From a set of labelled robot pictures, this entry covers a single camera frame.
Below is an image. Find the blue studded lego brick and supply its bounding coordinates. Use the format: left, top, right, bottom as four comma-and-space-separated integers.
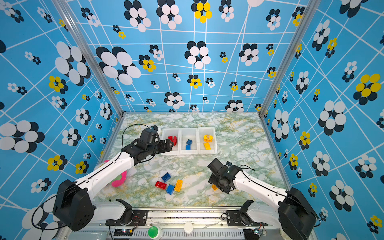
161, 173, 171, 183

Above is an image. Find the red long lego brick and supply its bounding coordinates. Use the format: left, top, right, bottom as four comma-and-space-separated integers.
155, 181, 167, 190

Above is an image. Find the yellow long lego brick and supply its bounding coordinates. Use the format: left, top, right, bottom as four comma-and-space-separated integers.
175, 180, 183, 192

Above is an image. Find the blue lego brick bottom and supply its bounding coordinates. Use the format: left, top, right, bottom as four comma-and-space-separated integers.
166, 185, 175, 195

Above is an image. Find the yellow round lego piece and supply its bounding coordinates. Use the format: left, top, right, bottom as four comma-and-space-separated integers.
203, 135, 214, 143

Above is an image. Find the yellow curved lego brick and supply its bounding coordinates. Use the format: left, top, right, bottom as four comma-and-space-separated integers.
204, 143, 211, 150

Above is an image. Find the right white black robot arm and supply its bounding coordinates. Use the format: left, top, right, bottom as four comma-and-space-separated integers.
208, 159, 320, 240

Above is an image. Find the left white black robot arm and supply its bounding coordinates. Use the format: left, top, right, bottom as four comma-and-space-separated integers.
25, 126, 174, 232

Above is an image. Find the left translucent white bin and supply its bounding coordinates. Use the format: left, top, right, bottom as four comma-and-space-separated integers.
161, 128, 181, 156

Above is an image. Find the middle translucent white bin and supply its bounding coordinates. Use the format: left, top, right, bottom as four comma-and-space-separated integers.
178, 128, 198, 155

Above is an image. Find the pink white plush toy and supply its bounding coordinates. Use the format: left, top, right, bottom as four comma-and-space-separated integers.
111, 171, 127, 188

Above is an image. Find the white round knob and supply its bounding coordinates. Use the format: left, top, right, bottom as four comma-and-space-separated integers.
184, 222, 194, 235

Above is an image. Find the green push button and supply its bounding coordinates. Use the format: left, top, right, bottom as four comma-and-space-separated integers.
148, 226, 163, 240

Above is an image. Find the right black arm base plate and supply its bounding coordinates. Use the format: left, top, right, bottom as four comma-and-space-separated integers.
221, 210, 268, 228

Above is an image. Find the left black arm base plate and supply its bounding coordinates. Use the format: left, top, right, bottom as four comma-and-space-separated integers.
106, 210, 149, 227

